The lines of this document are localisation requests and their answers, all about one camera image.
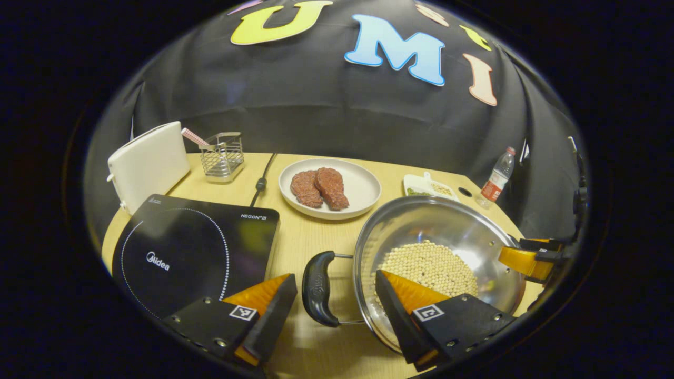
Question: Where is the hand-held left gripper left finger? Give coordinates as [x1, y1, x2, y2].
[161, 273, 298, 367]

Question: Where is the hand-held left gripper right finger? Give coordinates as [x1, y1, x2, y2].
[375, 270, 518, 372]

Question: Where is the stainless steel pot black handle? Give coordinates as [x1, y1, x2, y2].
[302, 196, 527, 354]

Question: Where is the black induction cooktop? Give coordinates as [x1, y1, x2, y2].
[112, 194, 280, 320]

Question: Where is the pile of soybeans in pot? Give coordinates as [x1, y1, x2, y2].
[375, 240, 479, 311]

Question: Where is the clear water bottle red label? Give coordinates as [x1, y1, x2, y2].
[475, 147, 517, 210]

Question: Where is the white divided dish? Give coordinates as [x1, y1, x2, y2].
[403, 172, 460, 202]

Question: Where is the white round plate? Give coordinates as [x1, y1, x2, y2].
[278, 158, 382, 220]

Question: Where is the pink striped straw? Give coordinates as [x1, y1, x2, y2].
[181, 127, 216, 152]

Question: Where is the white toaster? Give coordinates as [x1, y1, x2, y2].
[107, 121, 191, 215]

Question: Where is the black backdrop cloth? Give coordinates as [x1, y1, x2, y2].
[84, 0, 589, 240]

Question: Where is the black power cable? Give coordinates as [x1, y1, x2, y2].
[249, 153, 278, 207]

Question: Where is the wire mesh utensil holder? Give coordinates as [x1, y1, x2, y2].
[200, 132, 245, 183]

